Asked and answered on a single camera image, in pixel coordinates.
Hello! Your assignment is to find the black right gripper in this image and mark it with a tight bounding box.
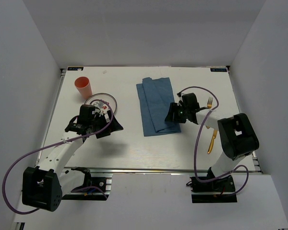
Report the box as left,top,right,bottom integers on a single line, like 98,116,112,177
165,102,190,124

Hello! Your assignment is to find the gold knife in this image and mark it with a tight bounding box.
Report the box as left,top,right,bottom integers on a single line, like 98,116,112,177
207,130,217,154

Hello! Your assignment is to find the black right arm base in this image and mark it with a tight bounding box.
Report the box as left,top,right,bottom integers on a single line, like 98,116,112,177
186,176,237,204

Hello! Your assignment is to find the right table corner label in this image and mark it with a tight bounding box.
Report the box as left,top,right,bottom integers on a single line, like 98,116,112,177
210,68,228,72

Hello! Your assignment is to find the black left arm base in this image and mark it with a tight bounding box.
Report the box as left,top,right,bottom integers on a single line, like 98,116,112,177
61,167,112,201

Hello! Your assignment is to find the table corner label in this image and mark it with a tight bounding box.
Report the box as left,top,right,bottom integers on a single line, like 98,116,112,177
67,67,84,71
210,68,228,72

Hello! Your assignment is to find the white plate with red characters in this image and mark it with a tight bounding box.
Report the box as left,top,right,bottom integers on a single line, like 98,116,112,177
84,92,118,114

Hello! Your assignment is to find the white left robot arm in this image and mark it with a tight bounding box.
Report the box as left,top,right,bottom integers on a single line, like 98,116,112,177
22,100,114,212

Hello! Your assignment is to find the left table corner label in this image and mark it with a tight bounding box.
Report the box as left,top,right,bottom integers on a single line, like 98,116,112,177
67,67,84,71

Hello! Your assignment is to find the blue cloth napkin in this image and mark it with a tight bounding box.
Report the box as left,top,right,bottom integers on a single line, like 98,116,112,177
136,77,181,137

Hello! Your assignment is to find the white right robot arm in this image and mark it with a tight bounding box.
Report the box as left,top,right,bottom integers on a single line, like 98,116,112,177
108,87,259,191

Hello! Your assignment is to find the pink plastic cup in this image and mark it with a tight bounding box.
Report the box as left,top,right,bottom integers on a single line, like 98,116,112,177
74,76,92,99

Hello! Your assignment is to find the aluminium table edge rail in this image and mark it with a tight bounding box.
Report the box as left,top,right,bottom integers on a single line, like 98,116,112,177
62,167,263,174

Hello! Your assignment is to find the gold fork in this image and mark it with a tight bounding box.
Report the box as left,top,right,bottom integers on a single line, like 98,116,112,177
207,97,213,109

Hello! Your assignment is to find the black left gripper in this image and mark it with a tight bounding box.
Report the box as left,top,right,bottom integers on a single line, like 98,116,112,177
89,110,123,138

